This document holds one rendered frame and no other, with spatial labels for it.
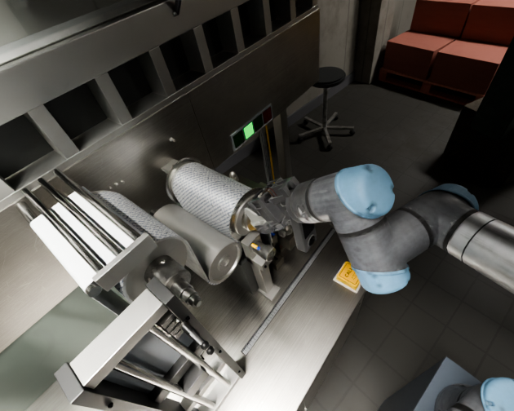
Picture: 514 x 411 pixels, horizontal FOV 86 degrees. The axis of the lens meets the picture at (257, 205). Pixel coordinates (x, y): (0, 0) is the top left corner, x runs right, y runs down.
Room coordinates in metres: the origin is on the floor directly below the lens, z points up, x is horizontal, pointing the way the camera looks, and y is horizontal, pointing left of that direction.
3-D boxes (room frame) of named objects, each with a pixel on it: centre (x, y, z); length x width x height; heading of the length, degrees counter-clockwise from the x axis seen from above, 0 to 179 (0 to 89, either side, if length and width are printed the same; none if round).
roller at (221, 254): (0.48, 0.20, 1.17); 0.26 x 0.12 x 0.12; 41
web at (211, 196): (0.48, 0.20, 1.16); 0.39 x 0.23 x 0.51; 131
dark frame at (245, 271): (0.56, 0.16, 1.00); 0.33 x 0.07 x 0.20; 41
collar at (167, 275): (0.29, 0.20, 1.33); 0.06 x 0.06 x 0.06; 41
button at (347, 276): (0.40, -0.25, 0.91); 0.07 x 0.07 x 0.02; 41
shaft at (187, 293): (0.24, 0.16, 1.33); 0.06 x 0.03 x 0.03; 41
